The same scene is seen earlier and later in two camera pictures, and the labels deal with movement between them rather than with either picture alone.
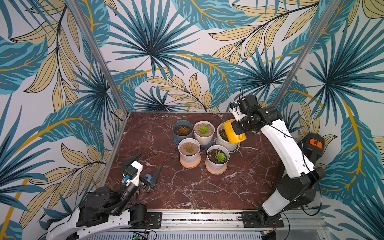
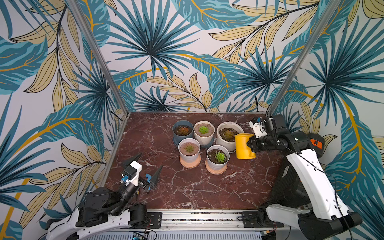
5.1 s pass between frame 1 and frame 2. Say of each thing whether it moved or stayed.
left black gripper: stayed
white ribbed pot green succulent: stayed
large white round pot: stayed
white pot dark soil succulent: stayed
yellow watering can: moved
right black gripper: moved
